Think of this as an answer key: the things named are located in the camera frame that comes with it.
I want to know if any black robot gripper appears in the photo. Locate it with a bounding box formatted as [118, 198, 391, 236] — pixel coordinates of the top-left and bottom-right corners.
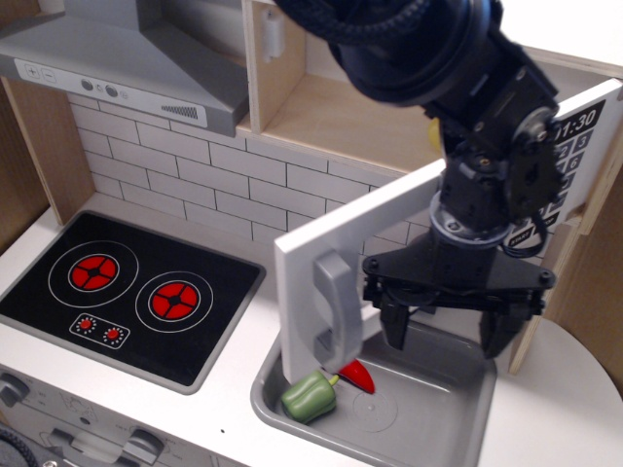
[362, 233, 556, 359]

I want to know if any white toy microwave door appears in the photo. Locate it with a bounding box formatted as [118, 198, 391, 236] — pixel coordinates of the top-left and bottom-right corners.
[274, 77, 623, 384]

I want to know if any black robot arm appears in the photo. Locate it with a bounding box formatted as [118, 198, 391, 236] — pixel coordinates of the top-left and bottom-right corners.
[279, 1, 564, 358]

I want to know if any wooden microwave cabinet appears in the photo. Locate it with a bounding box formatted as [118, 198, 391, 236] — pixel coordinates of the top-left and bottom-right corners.
[241, 0, 623, 376]

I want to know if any grey toy sink basin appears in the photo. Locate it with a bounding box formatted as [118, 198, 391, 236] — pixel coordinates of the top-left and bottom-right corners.
[251, 322, 496, 466]

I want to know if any red toy chili pepper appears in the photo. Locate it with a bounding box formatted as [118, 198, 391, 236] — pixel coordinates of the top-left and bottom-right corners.
[338, 360, 376, 394]

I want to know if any green toy bell pepper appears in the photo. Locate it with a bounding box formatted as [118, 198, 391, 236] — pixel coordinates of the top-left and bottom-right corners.
[280, 371, 340, 424]

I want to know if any yellow toy lemon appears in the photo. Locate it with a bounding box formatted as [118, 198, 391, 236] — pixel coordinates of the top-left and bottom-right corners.
[427, 119, 441, 152]

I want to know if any black toy stove top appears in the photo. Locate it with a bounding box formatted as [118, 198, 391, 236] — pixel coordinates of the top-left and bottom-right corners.
[1, 211, 265, 395]

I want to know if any grey oven knob right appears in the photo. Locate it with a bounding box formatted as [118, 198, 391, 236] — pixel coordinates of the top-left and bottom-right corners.
[123, 429, 165, 465]

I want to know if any grey oven knob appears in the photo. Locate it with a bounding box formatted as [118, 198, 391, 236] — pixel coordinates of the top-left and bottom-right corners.
[123, 429, 165, 465]
[0, 373, 30, 408]

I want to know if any white door catch block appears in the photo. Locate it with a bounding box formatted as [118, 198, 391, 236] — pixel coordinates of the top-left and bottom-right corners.
[261, 9, 285, 62]

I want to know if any grey toy range hood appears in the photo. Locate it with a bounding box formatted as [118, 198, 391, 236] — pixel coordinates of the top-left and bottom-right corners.
[1, 1, 249, 136]

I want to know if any grey oven knob left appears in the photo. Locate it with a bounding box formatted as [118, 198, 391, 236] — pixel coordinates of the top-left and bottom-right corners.
[0, 373, 30, 408]

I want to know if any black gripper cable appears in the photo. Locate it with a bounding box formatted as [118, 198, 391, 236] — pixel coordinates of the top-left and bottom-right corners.
[500, 211, 550, 259]

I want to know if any grey microwave door handle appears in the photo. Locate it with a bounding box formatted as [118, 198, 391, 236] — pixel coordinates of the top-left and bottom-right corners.
[312, 251, 363, 374]

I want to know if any grey oven door handle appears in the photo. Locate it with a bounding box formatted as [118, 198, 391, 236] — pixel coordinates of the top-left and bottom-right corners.
[48, 428, 140, 467]

